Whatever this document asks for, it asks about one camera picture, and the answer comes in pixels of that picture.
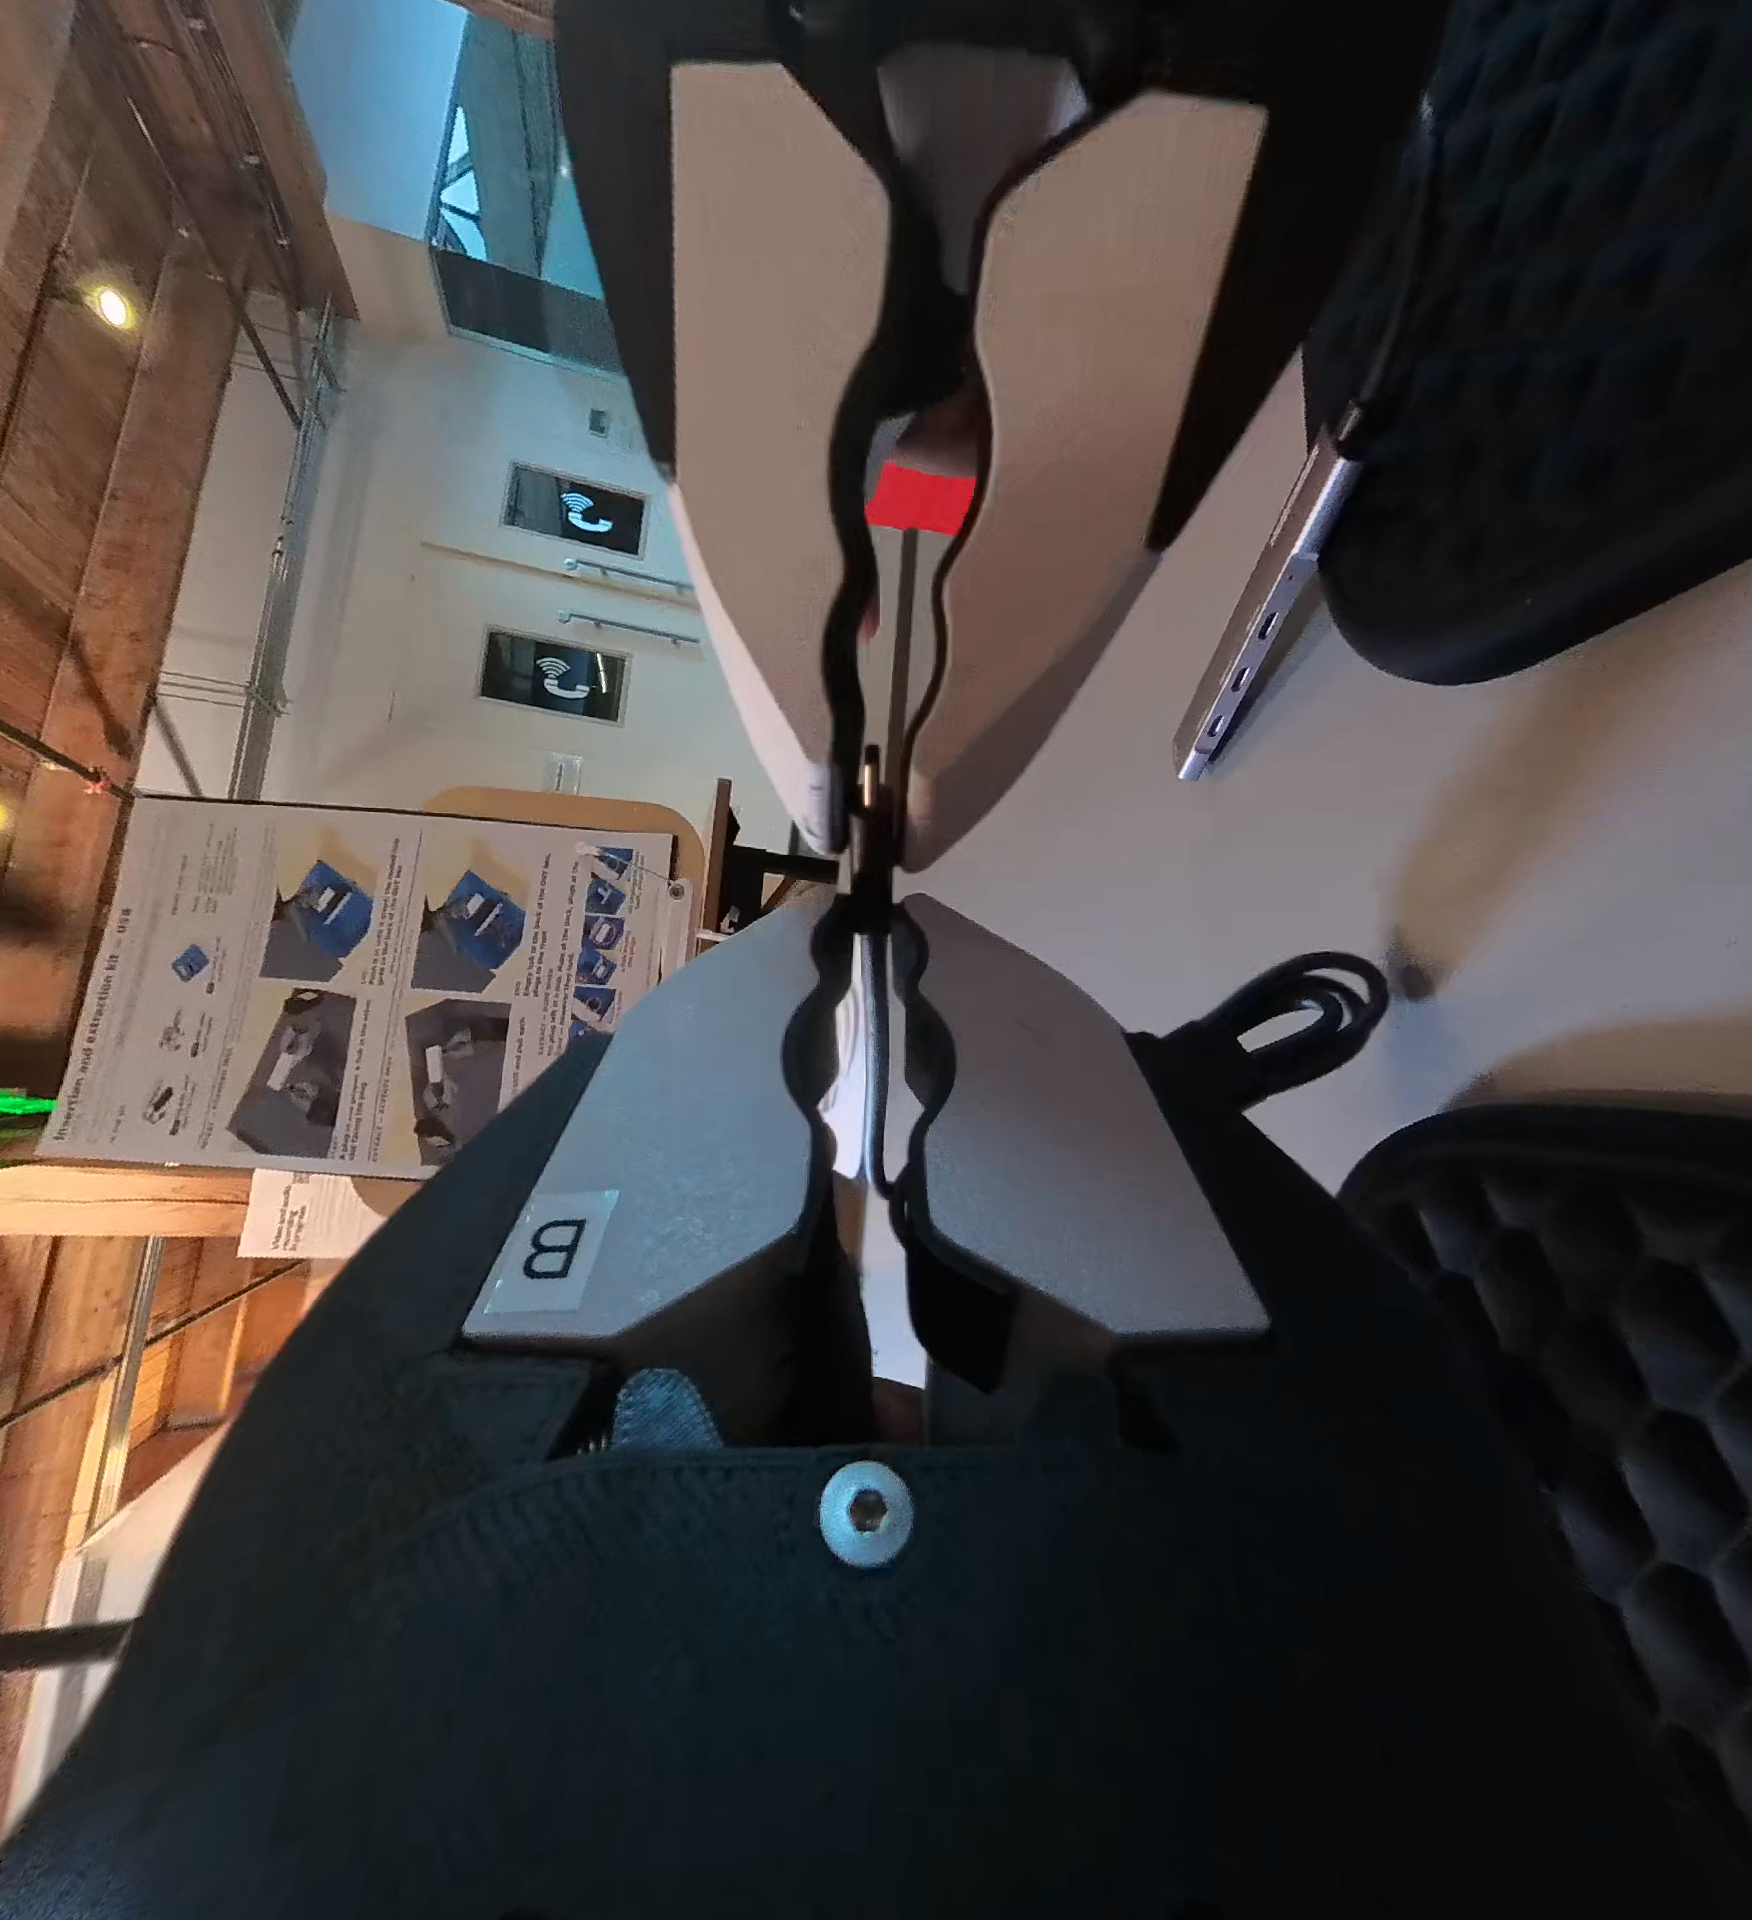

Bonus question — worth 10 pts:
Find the grey usb hub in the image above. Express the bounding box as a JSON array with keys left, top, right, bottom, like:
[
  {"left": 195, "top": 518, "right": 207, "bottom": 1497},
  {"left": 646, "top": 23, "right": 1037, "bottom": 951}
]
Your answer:
[{"left": 1172, "top": 432, "right": 1369, "bottom": 786}]

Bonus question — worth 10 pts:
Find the person's right hand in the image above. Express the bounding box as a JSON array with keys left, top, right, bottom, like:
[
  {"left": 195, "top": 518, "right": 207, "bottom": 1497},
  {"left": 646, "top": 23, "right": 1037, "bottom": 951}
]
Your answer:
[{"left": 897, "top": 383, "right": 990, "bottom": 468}]

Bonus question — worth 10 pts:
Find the white paper note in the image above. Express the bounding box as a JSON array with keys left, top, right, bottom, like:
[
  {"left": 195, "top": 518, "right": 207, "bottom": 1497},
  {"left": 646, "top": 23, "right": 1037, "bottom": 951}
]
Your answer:
[{"left": 235, "top": 1167, "right": 397, "bottom": 1262}]

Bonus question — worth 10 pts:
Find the black phone icon sign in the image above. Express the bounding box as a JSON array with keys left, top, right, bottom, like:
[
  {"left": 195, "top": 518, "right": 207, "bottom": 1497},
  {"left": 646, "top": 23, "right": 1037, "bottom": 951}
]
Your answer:
[
  {"left": 478, "top": 629, "right": 627, "bottom": 726},
  {"left": 499, "top": 464, "right": 646, "bottom": 557}
]

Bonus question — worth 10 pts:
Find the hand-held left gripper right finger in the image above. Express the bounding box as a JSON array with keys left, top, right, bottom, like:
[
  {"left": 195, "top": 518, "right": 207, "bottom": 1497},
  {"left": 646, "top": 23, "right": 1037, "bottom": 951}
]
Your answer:
[{"left": 897, "top": 892, "right": 1275, "bottom": 1443}]

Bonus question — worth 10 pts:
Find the black usb-c cable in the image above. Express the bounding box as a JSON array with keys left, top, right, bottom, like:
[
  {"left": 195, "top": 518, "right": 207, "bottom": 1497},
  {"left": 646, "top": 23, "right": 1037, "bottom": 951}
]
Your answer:
[{"left": 847, "top": 741, "right": 1393, "bottom": 1202}]

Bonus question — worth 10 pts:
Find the instruction poster board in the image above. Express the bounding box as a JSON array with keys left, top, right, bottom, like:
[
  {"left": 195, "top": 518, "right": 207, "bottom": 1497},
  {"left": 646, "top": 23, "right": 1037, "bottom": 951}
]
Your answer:
[{"left": 41, "top": 787, "right": 707, "bottom": 1174}]

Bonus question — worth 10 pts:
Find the black honeycomb foam pad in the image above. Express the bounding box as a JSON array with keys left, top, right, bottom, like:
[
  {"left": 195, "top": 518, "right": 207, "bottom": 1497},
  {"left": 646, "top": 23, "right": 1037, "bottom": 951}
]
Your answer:
[
  {"left": 1300, "top": 0, "right": 1752, "bottom": 689},
  {"left": 1337, "top": 1102, "right": 1752, "bottom": 1920}
]

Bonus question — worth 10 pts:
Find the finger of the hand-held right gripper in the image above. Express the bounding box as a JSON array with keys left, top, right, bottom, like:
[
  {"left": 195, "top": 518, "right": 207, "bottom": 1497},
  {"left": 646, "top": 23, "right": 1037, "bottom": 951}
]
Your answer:
[
  {"left": 665, "top": 57, "right": 915, "bottom": 849},
  {"left": 892, "top": 86, "right": 1271, "bottom": 874}
]

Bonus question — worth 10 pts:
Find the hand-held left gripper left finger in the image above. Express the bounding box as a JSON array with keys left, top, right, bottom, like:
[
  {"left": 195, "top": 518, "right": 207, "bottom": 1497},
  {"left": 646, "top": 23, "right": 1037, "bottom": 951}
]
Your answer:
[{"left": 461, "top": 895, "right": 875, "bottom": 1447}]

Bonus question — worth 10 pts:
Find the red plastic bin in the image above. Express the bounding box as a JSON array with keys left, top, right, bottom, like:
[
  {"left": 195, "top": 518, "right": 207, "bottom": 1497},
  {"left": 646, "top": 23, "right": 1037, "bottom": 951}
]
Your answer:
[{"left": 867, "top": 464, "right": 971, "bottom": 533}]

